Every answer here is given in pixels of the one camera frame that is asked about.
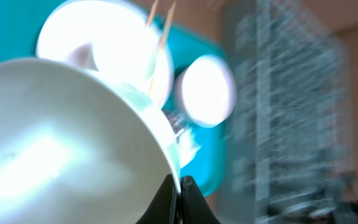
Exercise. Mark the wooden chopstick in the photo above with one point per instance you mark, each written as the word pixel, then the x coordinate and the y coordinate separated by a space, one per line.
pixel 152 12
pixel 166 25

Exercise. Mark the white tissue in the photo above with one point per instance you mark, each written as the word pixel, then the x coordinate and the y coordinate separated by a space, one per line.
pixel 187 146

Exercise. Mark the small white plate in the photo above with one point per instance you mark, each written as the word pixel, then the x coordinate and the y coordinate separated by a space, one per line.
pixel 205 92

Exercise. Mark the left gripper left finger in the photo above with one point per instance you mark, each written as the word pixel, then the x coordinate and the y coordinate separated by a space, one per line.
pixel 163 207

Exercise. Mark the left wooden chopstick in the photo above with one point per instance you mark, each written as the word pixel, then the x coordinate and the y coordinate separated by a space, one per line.
pixel 152 12

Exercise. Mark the teal serving tray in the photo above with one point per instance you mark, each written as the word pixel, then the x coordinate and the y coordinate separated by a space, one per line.
pixel 194 33

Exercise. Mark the grey dishwasher rack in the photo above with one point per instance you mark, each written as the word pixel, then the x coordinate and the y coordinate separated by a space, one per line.
pixel 288 140

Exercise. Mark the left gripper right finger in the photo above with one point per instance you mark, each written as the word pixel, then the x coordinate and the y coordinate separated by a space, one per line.
pixel 195 209

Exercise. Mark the white bowl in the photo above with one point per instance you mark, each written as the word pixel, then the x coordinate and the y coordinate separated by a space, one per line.
pixel 77 149

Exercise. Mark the right wooden chopstick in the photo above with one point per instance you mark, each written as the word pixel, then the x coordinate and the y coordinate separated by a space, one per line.
pixel 166 25

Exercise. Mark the large white plate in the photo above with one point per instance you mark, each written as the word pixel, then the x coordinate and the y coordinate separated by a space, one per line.
pixel 113 39

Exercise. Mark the red silver snack wrapper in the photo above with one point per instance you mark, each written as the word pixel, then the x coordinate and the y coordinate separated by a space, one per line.
pixel 177 122

